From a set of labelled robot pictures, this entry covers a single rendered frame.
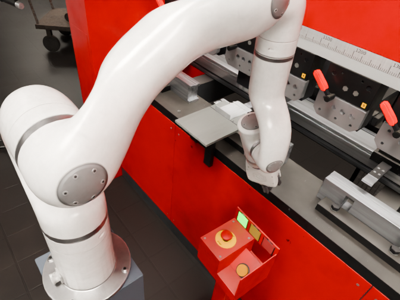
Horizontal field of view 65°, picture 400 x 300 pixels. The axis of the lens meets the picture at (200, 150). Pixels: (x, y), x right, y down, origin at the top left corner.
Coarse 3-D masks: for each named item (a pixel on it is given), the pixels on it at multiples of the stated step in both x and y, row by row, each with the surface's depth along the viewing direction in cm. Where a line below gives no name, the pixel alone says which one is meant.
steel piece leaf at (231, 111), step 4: (228, 104) 130; (232, 104) 130; (216, 108) 125; (220, 108) 123; (224, 108) 127; (228, 108) 128; (232, 108) 128; (236, 108) 128; (240, 108) 128; (220, 112) 124; (224, 112) 122; (228, 112) 125; (232, 112) 126; (236, 112) 126; (240, 112) 126; (244, 112) 126; (224, 116) 123; (228, 116) 121; (232, 116) 124; (236, 116) 124
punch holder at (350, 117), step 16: (336, 64) 87; (336, 80) 89; (352, 80) 85; (368, 80) 82; (320, 96) 94; (336, 96) 91; (352, 96) 87; (368, 96) 84; (320, 112) 96; (336, 112) 92; (352, 112) 89; (368, 112) 89; (352, 128) 90
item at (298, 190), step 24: (168, 96) 155; (216, 144) 130; (240, 168) 120; (288, 168) 122; (288, 192) 112; (312, 192) 113; (288, 216) 109; (312, 216) 105; (336, 240) 98; (360, 264) 93; (384, 264) 93; (384, 288) 90
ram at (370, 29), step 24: (312, 0) 86; (336, 0) 81; (360, 0) 77; (384, 0) 73; (312, 24) 88; (336, 24) 83; (360, 24) 79; (384, 24) 75; (312, 48) 91; (384, 48) 77; (360, 72) 83; (384, 72) 79
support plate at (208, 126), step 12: (204, 108) 126; (180, 120) 119; (192, 120) 119; (204, 120) 120; (216, 120) 121; (228, 120) 121; (192, 132) 114; (204, 132) 114; (216, 132) 115; (228, 132) 116; (204, 144) 109
